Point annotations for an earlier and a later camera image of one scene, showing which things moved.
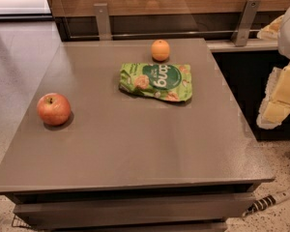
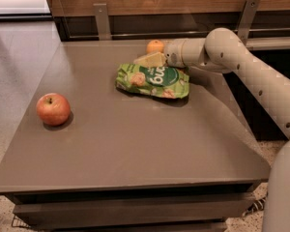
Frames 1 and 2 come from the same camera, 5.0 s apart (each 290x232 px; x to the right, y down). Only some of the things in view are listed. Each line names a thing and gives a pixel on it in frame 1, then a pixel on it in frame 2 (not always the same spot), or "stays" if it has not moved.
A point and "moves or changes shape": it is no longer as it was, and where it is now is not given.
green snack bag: (170, 81) stays
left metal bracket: (103, 21) stays
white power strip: (265, 202) stays
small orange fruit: (159, 49) moves or changes shape
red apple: (53, 108) stays
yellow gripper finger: (281, 98) → (157, 59)
